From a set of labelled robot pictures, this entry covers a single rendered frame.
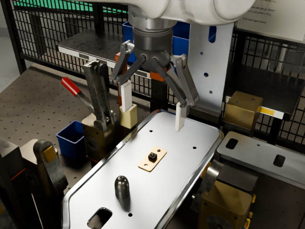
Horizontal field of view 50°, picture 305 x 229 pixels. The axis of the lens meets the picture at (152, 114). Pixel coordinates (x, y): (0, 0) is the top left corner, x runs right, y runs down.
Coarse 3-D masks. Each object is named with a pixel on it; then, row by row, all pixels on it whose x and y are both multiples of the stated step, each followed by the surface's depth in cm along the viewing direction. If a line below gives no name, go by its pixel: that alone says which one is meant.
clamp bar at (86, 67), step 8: (88, 64) 73; (96, 64) 74; (104, 64) 72; (88, 72) 73; (96, 72) 73; (104, 72) 72; (88, 80) 74; (96, 80) 76; (96, 88) 75; (104, 88) 77; (96, 96) 76; (104, 96) 78; (96, 104) 77; (104, 104) 80; (96, 112) 79; (104, 112) 82; (104, 120) 79; (112, 120) 82
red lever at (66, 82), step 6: (66, 78) 81; (66, 84) 81; (72, 84) 81; (72, 90) 81; (78, 90) 81; (78, 96) 81; (84, 96) 81; (84, 102) 81; (90, 102) 81; (90, 108) 81; (108, 120) 81
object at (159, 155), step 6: (150, 150) 81; (156, 150) 81; (162, 150) 81; (150, 156) 78; (156, 156) 78; (162, 156) 79; (144, 162) 78; (150, 162) 78; (156, 162) 78; (144, 168) 76; (150, 168) 76
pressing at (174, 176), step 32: (160, 128) 89; (192, 128) 89; (128, 160) 78; (160, 160) 78; (192, 160) 78; (96, 192) 70; (160, 192) 70; (64, 224) 63; (128, 224) 64; (160, 224) 64
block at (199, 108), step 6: (192, 108) 97; (198, 108) 97; (204, 108) 97; (192, 114) 98; (198, 114) 97; (204, 114) 96; (210, 114) 95; (216, 114) 94; (198, 120) 98; (204, 120) 97; (210, 120) 96; (216, 120) 94; (216, 126) 96; (198, 180) 112
